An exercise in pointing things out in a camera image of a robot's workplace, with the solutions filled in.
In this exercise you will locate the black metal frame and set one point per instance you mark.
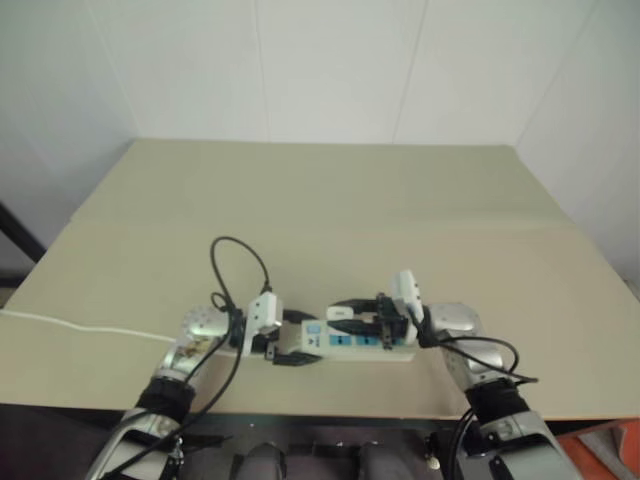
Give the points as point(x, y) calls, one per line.
point(20, 235)

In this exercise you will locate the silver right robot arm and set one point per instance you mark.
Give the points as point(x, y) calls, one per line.
point(455, 320)

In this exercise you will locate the white power strip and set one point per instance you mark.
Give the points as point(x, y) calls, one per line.
point(350, 346)

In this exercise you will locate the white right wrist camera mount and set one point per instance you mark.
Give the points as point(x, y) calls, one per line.
point(407, 290)

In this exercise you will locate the orange and grey object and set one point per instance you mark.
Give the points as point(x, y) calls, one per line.
point(600, 450)

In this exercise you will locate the white charger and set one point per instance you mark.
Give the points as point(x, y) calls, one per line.
point(340, 312)

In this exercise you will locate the dark rounded shape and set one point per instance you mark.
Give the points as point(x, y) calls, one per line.
point(261, 462)

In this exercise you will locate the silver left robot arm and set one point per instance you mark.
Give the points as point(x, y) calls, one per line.
point(200, 325)

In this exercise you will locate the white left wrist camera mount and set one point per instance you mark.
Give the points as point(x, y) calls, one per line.
point(265, 310)

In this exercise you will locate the small silver metal fitting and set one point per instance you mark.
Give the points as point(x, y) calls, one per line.
point(433, 462)

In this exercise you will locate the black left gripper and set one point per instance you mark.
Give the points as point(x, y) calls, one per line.
point(272, 342)

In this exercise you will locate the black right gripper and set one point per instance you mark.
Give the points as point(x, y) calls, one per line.
point(390, 322)

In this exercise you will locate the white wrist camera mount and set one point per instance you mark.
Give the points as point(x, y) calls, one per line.
point(407, 290)
point(265, 310)

